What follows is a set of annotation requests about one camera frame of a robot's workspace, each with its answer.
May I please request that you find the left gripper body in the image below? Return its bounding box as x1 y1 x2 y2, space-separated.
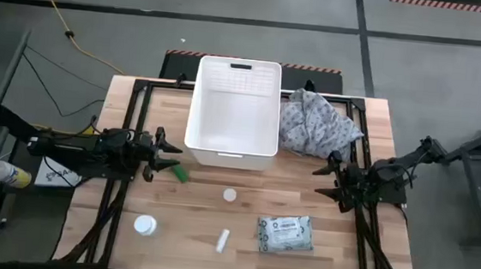
129 129 168 184

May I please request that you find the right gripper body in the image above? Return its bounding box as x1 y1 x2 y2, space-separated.
334 161 372 215

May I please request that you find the green bandage roll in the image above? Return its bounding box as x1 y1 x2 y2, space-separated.
171 163 191 184

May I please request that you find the large white-capped bottle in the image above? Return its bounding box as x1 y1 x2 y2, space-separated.
132 213 159 238

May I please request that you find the printed bottle package pouch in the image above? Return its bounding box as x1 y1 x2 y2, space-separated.
255 212 317 257

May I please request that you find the white tube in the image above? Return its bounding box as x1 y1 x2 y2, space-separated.
215 227 231 254

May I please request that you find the white plastic basket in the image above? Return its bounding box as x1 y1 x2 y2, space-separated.
182 53 286 172

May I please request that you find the grey patterned cloth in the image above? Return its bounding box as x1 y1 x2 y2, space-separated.
276 86 369 163

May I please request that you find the white box with logo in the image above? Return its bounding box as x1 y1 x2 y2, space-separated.
33 155 85 191

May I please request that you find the white yellow spray bottle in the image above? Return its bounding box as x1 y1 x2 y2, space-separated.
0 160 33 190

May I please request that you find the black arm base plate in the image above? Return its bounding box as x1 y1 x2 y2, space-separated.
389 182 410 206

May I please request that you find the black aluminium table frame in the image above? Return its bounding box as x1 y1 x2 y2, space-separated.
52 71 433 269

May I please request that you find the black floor cable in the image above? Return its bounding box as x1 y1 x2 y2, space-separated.
21 43 111 93
16 52 109 121

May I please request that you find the black desk frame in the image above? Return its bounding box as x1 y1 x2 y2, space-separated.
0 105 75 236

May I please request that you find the yellow extension cable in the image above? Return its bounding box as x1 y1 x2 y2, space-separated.
11 0 132 140

